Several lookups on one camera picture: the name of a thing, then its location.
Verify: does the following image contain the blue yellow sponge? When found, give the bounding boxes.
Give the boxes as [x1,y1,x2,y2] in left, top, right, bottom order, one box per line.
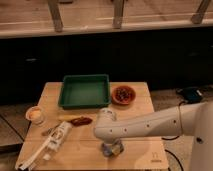
[101,140,124,157]

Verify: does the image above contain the small white cup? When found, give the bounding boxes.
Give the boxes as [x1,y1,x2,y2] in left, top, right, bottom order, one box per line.
[25,106,45,125]

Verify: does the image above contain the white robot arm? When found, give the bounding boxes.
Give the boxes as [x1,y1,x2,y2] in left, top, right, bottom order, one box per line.
[94,102,213,171]

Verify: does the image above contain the white plastic bottle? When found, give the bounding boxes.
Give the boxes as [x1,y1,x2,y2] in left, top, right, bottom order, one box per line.
[43,121,72,161]

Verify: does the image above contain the black floor cable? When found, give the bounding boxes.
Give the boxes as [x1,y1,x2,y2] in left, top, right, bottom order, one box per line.
[161,134,185,171]

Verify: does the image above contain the green plastic tray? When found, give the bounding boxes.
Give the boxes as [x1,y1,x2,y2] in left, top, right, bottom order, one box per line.
[58,74,111,109]

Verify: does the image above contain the orange bowl with food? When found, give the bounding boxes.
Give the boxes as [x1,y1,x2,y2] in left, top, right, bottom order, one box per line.
[111,85,136,105]

